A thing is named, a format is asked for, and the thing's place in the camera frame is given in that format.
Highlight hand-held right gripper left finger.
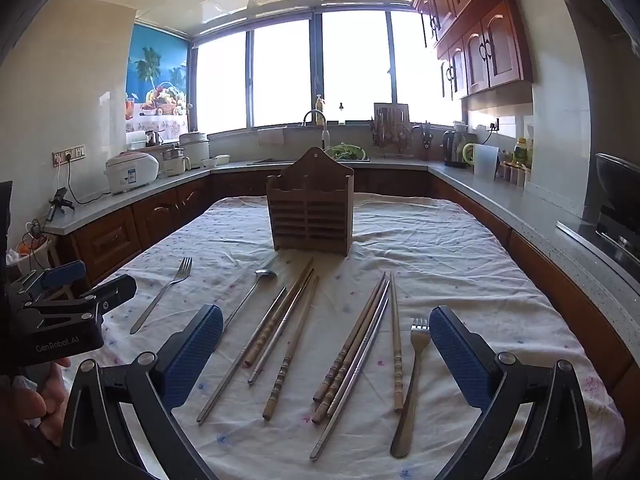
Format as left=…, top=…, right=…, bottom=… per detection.
left=44, top=304, right=224, bottom=480

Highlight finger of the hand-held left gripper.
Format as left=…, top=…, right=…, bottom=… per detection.
left=15, top=274, right=138, bottom=332
left=7, top=260, right=87, bottom=306

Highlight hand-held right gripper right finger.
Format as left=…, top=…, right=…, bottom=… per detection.
left=429, top=305, right=593, bottom=480

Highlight slim metal fork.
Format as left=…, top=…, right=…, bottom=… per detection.
left=130, top=257, right=193, bottom=335

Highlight wooden chopstick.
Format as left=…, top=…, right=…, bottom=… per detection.
left=390, top=272, right=405, bottom=415
left=243, top=257, right=315, bottom=367
left=311, top=280, right=390, bottom=425
left=262, top=275, right=320, bottom=421
left=313, top=272, right=387, bottom=403

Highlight broad metal fork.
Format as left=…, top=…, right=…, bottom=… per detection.
left=390, top=317, right=432, bottom=459

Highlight long-handled metal spoon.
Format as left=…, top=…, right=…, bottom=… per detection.
left=220, top=268, right=277, bottom=333

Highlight wooden utensil holder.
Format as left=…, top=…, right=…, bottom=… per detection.
left=266, top=146, right=356, bottom=257

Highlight dish rack with utensils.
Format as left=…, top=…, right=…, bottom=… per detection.
left=370, top=115, right=412, bottom=153

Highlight person's left hand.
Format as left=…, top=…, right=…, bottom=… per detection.
left=0, top=356, right=72, bottom=461

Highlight white basket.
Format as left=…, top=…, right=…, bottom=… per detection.
left=7, top=235, right=56, bottom=281

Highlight dark wooden lower cabinets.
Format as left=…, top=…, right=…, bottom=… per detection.
left=60, top=167, right=640, bottom=441

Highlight phone on small tripod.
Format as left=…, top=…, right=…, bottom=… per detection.
left=47, top=187, right=76, bottom=221

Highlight white rice cooker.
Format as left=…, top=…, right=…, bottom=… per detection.
left=104, top=150, right=161, bottom=196

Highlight floral white tablecloth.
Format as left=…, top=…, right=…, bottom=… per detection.
left=67, top=195, right=626, bottom=480

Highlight grey kitchen countertop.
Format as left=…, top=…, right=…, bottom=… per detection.
left=45, top=157, right=640, bottom=351

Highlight tall white electric cooker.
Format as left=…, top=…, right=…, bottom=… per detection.
left=179, top=130, right=210, bottom=170

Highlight spice jar rack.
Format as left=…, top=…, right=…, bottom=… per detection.
left=497, top=162, right=532, bottom=187

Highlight white plastic jug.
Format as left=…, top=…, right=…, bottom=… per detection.
left=472, top=143, right=501, bottom=178

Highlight steel electric kettle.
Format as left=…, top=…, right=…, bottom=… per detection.
left=442, top=129, right=468, bottom=168

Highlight knife and scissors holder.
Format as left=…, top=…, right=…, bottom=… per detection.
left=412, top=122, right=436, bottom=161

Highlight green colander with vegetables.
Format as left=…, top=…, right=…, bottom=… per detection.
left=325, top=142, right=368, bottom=162

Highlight chrome sink faucet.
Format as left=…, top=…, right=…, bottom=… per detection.
left=302, top=109, right=332, bottom=151

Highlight large kitchen window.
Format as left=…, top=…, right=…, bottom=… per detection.
left=190, top=7, right=463, bottom=136

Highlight wooden upper cabinets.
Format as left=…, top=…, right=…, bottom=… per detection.
left=412, top=0, right=538, bottom=101

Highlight white wall socket strip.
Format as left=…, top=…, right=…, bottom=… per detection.
left=52, top=145, right=87, bottom=167

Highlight tropical fruit wall poster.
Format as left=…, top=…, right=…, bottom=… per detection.
left=125, top=22, right=193, bottom=133

